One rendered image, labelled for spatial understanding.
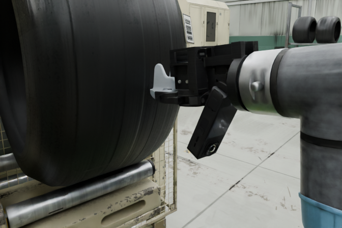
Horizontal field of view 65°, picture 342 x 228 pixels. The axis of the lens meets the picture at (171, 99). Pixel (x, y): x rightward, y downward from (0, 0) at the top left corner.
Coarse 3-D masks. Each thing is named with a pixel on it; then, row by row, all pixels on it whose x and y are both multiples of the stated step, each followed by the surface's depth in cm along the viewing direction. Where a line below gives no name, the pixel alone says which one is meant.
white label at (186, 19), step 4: (184, 16) 54; (188, 16) 56; (184, 20) 54; (188, 20) 56; (184, 24) 54; (188, 24) 55; (184, 28) 54; (188, 28) 55; (184, 32) 54; (188, 32) 55; (192, 32) 57; (188, 36) 55; (192, 36) 57; (188, 40) 55; (192, 40) 56
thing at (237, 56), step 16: (192, 48) 35; (208, 48) 37; (224, 48) 35; (240, 48) 32; (256, 48) 34; (176, 64) 38; (192, 64) 36; (208, 64) 36; (224, 64) 34; (240, 64) 31; (176, 80) 40; (192, 80) 36; (208, 80) 37; (224, 80) 35; (192, 96) 37; (208, 96) 37
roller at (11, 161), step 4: (0, 156) 74; (4, 156) 74; (8, 156) 75; (12, 156) 75; (0, 160) 73; (4, 160) 73; (8, 160) 74; (12, 160) 74; (0, 164) 73; (4, 164) 73; (8, 164) 74; (12, 164) 74; (16, 164) 75; (0, 168) 73; (4, 168) 73; (8, 168) 74; (12, 168) 75; (0, 172) 74
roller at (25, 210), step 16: (144, 160) 72; (112, 176) 64; (128, 176) 66; (144, 176) 69; (48, 192) 57; (64, 192) 57; (80, 192) 59; (96, 192) 61; (16, 208) 52; (32, 208) 53; (48, 208) 54; (64, 208) 57; (16, 224) 51
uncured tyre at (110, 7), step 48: (0, 0) 74; (48, 0) 39; (96, 0) 41; (144, 0) 47; (0, 48) 80; (48, 48) 39; (96, 48) 41; (144, 48) 46; (0, 96) 75; (48, 96) 41; (96, 96) 42; (144, 96) 49; (48, 144) 45; (96, 144) 47; (144, 144) 56
